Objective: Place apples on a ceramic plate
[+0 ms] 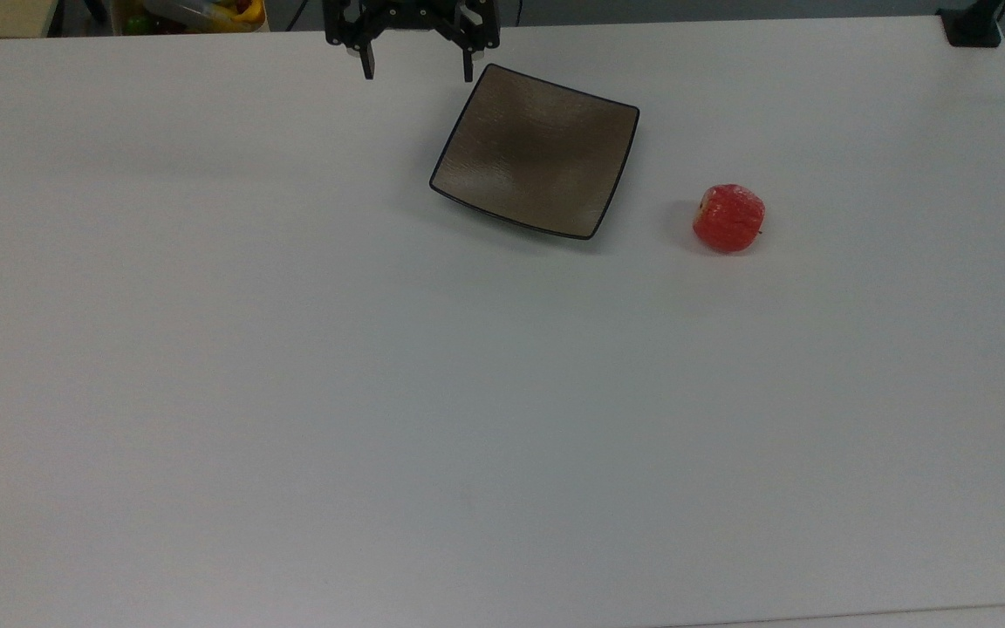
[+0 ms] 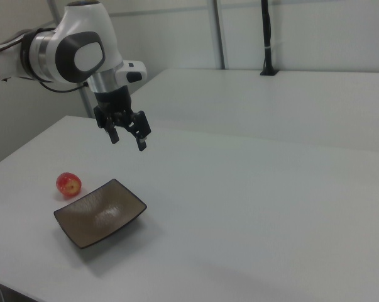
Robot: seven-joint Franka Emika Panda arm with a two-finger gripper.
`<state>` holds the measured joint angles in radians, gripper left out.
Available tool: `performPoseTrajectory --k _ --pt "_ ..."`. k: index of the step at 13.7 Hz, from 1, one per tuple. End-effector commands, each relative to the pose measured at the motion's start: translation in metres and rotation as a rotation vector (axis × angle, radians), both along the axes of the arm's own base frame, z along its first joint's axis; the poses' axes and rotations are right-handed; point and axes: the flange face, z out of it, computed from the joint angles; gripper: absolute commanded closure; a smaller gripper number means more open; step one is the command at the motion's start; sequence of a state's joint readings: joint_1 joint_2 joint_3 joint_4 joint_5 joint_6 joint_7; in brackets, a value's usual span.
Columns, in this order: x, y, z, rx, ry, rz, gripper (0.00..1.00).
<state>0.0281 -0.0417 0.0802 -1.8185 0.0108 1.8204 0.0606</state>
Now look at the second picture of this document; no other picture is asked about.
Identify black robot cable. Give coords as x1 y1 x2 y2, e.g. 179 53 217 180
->
0 27 90 94

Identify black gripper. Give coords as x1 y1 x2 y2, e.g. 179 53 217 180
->
92 86 153 153

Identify brown rectangular ceramic plate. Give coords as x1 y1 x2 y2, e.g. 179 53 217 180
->
53 178 148 250

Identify black pole with base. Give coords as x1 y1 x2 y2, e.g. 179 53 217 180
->
259 0 280 77

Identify red yellow apple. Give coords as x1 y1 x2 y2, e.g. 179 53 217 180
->
55 171 83 199

